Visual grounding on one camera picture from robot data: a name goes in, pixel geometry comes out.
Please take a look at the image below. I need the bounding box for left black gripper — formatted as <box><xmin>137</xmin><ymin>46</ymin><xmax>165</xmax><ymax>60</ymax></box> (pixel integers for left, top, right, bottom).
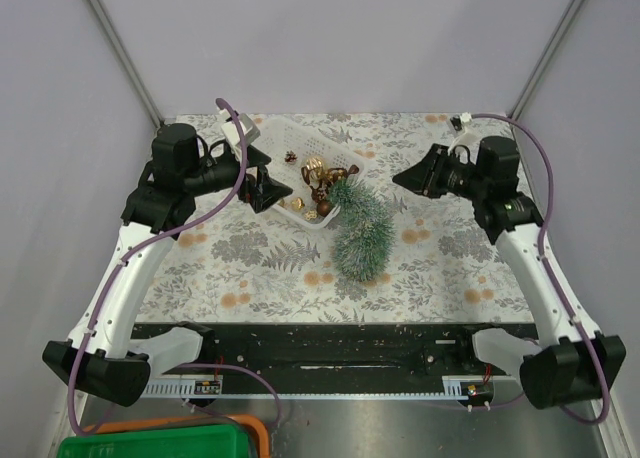
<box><xmin>184</xmin><ymin>144</ymin><xmax>293</xmax><ymax>211</ymax></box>

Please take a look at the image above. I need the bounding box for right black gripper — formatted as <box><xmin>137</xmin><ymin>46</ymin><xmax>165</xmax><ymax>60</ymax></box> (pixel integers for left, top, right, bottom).
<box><xmin>391</xmin><ymin>143</ymin><xmax>488</xmax><ymax>202</ymax></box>

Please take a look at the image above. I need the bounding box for white plastic basket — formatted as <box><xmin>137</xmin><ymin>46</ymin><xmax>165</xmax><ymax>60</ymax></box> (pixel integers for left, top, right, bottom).
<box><xmin>256</xmin><ymin>117</ymin><xmax>368</xmax><ymax>230</ymax></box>

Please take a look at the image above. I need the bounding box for small green christmas tree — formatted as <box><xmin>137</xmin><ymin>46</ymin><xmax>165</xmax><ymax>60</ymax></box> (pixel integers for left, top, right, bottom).
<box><xmin>329</xmin><ymin>177</ymin><xmax>395</xmax><ymax>282</ymax></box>

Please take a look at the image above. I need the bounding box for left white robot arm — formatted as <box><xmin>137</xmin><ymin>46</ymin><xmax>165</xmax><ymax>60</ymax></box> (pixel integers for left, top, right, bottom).
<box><xmin>42</xmin><ymin>114</ymin><xmax>292</xmax><ymax>407</ymax></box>

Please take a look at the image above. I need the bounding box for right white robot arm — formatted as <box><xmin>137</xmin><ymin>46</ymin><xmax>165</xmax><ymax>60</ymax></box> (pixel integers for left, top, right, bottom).
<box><xmin>392</xmin><ymin>136</ymin><xmax>626</xmax><ymax>410</ymax></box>

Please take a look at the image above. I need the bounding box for small gold bauble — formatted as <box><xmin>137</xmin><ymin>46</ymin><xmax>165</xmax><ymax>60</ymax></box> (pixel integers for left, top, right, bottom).
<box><xmin>293</xmin><ymin>198</ymin><xmax>305</xmax><ymax>211</ymax></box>

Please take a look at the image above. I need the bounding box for large gold striped bauble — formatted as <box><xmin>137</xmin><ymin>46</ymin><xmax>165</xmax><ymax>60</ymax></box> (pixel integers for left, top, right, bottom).
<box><xmin>301</xmin><ymin>156</ymin><xmax>327</xmax><ymax>185</ymax></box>

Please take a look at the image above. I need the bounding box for brown shiny bauble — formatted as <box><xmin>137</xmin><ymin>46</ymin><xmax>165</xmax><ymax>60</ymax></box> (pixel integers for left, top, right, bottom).
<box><xmin>316</xmin><ymin>200</ymin><xmax>333</xmax><ymax>217</ymax></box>

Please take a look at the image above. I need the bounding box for floral patterned table mat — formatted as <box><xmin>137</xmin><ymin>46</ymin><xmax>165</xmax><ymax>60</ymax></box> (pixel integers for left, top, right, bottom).
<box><xmin>138</xmin><ymin>114</ymin><xmax>532</xmax><ymax>323</ymax></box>

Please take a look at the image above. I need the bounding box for orange plastic bin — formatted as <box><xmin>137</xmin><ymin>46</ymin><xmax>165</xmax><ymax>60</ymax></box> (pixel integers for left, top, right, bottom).
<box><xmin>95</xmin><ymin>415</ymin><xmax>271</xmax><ymax>457</ymax></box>

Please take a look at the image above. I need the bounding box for green plastic bin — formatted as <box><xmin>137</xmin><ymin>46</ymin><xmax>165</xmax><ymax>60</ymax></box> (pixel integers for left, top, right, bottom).
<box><xmin>57</xmin><ymin>425</ymin><xmax>255</xmax><ymax>458</ymax></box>

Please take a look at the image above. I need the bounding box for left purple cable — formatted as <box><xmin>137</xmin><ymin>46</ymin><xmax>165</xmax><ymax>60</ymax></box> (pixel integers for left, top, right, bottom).
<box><xmin>65</xmin><ymin>97</ymin><xmax>284</xmax><ymax>438</ymax></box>

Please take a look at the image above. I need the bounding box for purple cable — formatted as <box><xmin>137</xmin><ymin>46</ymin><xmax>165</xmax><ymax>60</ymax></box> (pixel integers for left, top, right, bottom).
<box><xmin>65</xmin><ymin>97</ymin><xmax>284</xmax><ymax>438</ymax></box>
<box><xmin>469</xmin><ymin>112</ymin><xmax>612</xmax><ymax>425</ymax></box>

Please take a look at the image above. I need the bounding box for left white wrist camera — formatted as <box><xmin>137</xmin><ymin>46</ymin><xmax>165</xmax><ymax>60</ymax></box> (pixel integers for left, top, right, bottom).
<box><xmin>217</xmin><ymin>108</ymin><xmax>263</xmax><ymax>154</ymax></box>

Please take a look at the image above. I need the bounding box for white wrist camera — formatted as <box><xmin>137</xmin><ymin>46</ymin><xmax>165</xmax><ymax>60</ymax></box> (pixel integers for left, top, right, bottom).
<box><xmin>217</xmin><ymin>108</ymin><xmax>263</xmax><ymax>154</ymax></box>
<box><xmin>448</xmin><ymin>112</ymin><xmax>480</xmax><ymax>153</ymax></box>

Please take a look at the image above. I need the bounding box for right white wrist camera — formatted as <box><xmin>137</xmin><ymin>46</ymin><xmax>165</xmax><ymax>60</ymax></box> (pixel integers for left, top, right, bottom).
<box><xmin>448</xmin><ymin>112</ymin><xmax>480</xmax><ymax>153</ymax></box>

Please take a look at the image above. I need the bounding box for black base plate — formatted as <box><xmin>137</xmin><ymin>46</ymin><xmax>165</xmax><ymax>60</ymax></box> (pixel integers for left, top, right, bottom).
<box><xmin>134</xmin><ymin>321</ymin><xmax>516</xmax><ymax>394</ymax></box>

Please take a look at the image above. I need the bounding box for aluminium frame rail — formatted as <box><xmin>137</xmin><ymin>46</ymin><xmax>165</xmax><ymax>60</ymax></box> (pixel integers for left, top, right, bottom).
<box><xmin>442</xmin><ymin>375</ymin><xmax>522</xmax><ymax>398</ymax></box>

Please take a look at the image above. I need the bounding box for white slotted cable duct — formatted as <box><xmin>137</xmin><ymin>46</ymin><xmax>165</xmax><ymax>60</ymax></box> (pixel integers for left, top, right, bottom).
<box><xmin>141</xmin><ymin>375</ymin><xmax>223</xmax><ymax>399</ymax></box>

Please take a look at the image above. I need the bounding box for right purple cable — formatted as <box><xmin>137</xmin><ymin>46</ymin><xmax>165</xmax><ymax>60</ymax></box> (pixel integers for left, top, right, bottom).
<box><xmin>469</xmin><ymin>112</ymin><xmax>612</xmax><ymax>425</ymax></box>

